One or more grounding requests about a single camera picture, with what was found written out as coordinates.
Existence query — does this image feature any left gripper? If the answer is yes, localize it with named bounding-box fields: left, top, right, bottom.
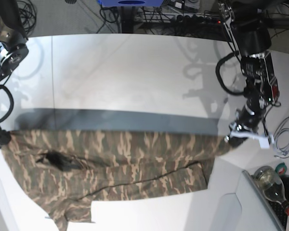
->
left=227, top=98, right=266, bottom=148

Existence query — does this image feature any camouflage t-shirt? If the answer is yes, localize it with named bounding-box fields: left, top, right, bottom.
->
left=1, top=129, right=231, bottom=231

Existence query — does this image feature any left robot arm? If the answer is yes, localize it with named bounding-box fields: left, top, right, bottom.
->
left=215, top=0, right=280, bottom=148

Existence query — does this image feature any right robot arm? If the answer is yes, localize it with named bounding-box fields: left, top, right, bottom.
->
left=0, top=0, right=28, bottom=148

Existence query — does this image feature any green tape roll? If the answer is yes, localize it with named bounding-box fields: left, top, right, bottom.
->
left=275, top=162, right=288, bottom=176

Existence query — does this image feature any clear glass bottle red cap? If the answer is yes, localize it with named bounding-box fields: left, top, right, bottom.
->
left=253, top=166, right=289, bottom=216

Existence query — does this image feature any black power strip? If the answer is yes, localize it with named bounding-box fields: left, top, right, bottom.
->
left=175, top=14, right=222, bottom=25

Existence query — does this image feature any blue box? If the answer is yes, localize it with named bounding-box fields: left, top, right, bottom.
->
left=98, top=0, right=164, bottom=7

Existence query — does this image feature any white coiled cable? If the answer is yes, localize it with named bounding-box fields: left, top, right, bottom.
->
left=272, top=113, right=289, bottom=159

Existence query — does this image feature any black cable bundle on floor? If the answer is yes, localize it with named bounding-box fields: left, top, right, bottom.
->
left=15, top=0, right=38, bottom=37

